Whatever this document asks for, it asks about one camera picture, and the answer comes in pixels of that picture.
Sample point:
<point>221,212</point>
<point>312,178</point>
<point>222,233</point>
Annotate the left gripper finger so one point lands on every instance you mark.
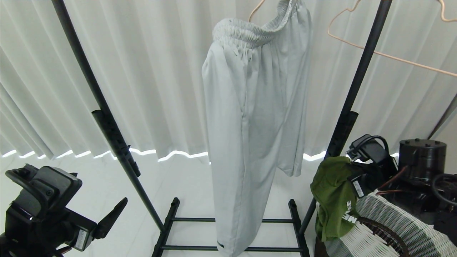
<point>109,220</point>

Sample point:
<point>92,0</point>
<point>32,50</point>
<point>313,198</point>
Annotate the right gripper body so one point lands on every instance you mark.
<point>375,176</point>

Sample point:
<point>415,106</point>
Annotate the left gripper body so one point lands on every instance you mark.
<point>43,228</point>

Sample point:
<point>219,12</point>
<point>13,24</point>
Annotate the green long-sleeved shirt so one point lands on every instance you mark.
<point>334,200</point>

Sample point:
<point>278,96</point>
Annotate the pink clothes hanger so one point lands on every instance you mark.
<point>254,11</point>
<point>392,56</point>

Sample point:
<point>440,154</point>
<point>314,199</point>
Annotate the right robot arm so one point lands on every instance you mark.
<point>423,160</point>

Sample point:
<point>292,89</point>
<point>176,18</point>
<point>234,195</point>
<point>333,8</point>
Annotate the white laundry basket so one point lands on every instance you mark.
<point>400,228</point>

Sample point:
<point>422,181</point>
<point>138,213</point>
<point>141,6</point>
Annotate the black clothes rack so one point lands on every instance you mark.
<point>107,119</point>

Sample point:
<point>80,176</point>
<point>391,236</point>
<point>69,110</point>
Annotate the pale grey shorts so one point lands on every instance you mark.
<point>257,125</point>

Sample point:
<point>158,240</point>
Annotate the white curtain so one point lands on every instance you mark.
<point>150,71</point>

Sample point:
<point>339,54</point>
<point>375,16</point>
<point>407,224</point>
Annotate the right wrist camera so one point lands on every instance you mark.
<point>369,150</point>

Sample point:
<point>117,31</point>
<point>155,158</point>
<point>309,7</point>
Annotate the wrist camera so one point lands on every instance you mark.
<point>50,189</point>
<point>369,150</point>

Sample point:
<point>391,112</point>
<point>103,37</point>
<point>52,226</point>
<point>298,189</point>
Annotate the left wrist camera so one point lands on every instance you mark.
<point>50,189</point>

